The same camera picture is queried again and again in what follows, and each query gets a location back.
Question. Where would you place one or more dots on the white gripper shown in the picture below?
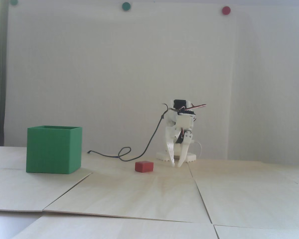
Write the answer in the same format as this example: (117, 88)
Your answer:
(171, 135)

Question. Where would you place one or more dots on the red block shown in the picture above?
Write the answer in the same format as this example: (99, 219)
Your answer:
(144, 166)

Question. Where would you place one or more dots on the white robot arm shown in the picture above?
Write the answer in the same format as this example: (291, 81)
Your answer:
(162, 156)

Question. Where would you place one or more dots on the green open box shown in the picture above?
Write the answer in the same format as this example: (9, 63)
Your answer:
(52, 149)

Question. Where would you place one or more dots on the red round magnet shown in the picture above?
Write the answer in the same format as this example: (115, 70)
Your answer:
(226, 10)

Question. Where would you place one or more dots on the green round magnet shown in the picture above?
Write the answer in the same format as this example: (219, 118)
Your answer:
(126, 6)
(14, 2)

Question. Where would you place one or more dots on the small wrist camera board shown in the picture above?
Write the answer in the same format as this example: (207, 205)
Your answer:
(186, 113)

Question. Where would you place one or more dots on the dark window frame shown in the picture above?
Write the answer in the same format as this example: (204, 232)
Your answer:
(1, 74)

